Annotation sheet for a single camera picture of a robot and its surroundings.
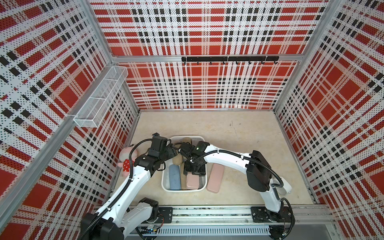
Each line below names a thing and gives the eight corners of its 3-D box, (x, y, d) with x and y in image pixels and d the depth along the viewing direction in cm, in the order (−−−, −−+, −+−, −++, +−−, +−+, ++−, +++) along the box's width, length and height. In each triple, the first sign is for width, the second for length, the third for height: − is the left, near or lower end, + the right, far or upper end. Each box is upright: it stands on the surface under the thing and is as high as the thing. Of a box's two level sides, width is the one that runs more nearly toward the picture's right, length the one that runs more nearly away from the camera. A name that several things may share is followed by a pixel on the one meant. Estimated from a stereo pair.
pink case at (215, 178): (205, 190, 84) (205, 188, 81) (212, 164, 94) (213, 162, 92) (219, 194, 82) (219, 193, 80) (225, 167, 92) (225, 165, 90)
